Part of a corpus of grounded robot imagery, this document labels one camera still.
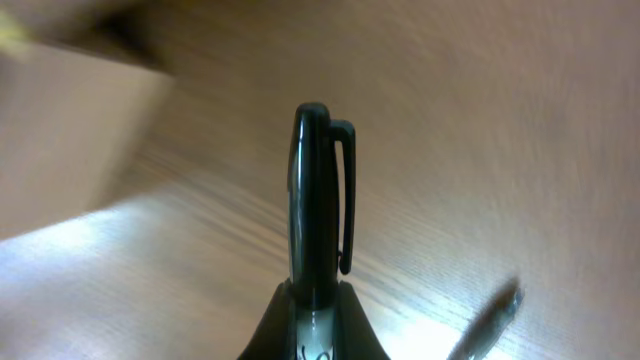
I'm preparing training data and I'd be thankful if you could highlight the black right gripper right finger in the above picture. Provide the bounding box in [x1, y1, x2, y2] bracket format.
[335, 281, 390, 360]

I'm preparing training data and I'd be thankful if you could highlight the black clear ballpoint pen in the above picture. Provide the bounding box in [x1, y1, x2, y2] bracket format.
[447, 277, 524, 360]

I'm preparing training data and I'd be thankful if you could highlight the black sharpie marker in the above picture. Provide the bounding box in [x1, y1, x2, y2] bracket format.
[286, 102, 357, 360]

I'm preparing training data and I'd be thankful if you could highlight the brown cardboard box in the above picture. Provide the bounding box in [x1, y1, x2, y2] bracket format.
[1, 12, 173, 239]

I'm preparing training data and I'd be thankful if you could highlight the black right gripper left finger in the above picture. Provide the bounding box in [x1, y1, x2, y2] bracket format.
[238, 280, 295, 360]

